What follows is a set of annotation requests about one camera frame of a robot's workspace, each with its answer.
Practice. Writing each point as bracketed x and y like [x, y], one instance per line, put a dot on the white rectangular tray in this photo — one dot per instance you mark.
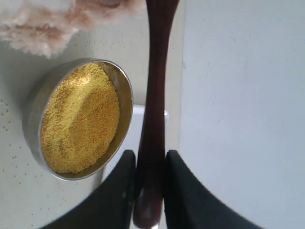
[131, 142]

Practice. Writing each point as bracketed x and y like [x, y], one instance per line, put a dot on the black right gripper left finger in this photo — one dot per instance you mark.
[109, 206]

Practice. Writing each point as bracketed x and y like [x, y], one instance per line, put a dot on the yellow millet grains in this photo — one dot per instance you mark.
[80, 120]

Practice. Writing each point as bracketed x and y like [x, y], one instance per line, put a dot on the stainless steel bowl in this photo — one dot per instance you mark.
[41, 94]

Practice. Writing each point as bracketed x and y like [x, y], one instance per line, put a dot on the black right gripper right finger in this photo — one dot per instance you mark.
[189, 205]

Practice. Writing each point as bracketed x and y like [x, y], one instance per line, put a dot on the brown wooden spoon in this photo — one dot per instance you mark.
[148, 201]

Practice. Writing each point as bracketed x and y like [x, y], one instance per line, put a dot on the teddy bear striped sweater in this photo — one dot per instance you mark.
[45, 27]

